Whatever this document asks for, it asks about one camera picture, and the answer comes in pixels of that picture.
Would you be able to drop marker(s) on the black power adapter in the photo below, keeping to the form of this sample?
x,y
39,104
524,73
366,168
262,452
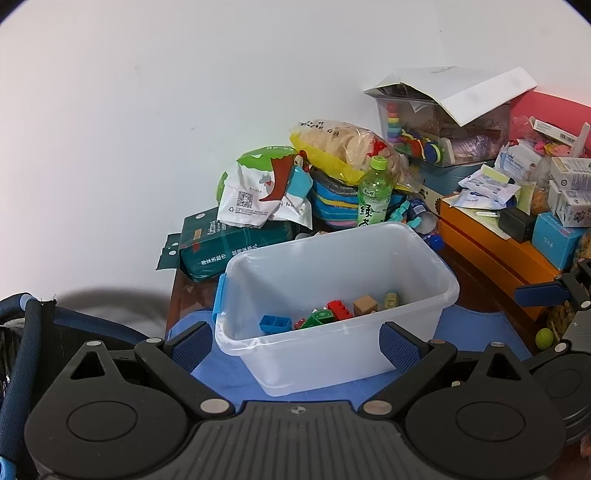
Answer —
x,y
516,225

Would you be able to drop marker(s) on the blue cloth mat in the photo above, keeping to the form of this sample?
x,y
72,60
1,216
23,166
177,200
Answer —
x,y
475,332

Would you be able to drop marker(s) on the white green paper bag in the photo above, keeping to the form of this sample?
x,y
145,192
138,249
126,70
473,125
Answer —
x,y
258,189

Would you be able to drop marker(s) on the rainbow stacking toy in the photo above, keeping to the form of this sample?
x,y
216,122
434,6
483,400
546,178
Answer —
x,y
394,122

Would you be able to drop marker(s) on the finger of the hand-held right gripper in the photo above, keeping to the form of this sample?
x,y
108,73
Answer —
x,y
540,294
561,347

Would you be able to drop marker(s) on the white wipes pack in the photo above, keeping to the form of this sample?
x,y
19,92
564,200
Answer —
x,y
521,159

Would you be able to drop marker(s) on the teal plastic toy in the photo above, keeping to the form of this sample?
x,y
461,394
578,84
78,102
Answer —
x,y
405,214

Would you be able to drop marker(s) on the large red building brick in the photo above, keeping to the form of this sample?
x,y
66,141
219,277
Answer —
x,y
339,309

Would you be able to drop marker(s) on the light blue box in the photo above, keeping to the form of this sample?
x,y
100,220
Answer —
x,y
556,242

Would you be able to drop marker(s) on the white printed carton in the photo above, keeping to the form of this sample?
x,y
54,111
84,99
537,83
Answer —
x,y
575,207
572,171

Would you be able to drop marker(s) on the clear bottle with blue cap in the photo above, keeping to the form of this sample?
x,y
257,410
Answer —
x,y
427,221

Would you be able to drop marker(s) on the brown cube block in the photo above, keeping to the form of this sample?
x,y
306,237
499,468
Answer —
x,y
365,304

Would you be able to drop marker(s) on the small green ball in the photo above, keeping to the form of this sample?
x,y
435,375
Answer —
x,y
545,338

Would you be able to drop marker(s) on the blue building block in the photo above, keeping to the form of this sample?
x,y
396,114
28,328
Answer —
x,y
274,323

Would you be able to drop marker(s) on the red board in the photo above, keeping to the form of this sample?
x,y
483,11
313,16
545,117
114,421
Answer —
x,y
549,104

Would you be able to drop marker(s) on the crispy snack packet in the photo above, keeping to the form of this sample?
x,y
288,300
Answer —
x,y
540,199

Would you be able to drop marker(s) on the olive toy tank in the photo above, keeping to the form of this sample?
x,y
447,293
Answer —
x,y
391,300

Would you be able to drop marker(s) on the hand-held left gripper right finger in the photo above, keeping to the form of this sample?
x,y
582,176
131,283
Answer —
x,y
399,346

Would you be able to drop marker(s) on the flat orange box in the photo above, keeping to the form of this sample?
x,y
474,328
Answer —
x,y
480,272
508,258

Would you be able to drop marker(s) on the green white toy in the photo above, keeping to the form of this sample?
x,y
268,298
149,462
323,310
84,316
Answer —
x,y
318,319

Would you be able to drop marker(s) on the white barcode carton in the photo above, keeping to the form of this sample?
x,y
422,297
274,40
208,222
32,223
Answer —
x,y
551,129

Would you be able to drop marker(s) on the yellow cracker snack bag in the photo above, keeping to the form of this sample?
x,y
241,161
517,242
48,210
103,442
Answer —
x,y
341,145

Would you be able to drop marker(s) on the clear plastic toy box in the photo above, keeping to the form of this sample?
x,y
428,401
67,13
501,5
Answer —
x,y
429,120

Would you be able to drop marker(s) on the white plastic container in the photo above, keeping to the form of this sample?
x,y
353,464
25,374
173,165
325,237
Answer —
x,y
323,364

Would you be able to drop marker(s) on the wicker basket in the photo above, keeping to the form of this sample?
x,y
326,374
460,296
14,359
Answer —
x,y
584,244

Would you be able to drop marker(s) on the green tea bottle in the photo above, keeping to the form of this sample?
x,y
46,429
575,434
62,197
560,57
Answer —
x,y
375,198

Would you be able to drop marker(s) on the white blue tissue packet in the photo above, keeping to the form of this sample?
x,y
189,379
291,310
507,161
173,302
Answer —
x,y
489,177
480,198

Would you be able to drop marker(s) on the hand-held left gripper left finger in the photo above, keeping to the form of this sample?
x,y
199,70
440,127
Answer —
x,y
189,346

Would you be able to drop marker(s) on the black chair with blue trim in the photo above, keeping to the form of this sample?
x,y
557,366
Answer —
x,y
18,369

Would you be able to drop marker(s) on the dark blue printed box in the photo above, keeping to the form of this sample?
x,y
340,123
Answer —
x,y
434,194

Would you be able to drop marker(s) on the colourful felt stack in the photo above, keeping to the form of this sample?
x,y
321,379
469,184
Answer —
x,y
332,205

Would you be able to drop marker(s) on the dark green package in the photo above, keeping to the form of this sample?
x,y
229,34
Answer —
x,y
217,258

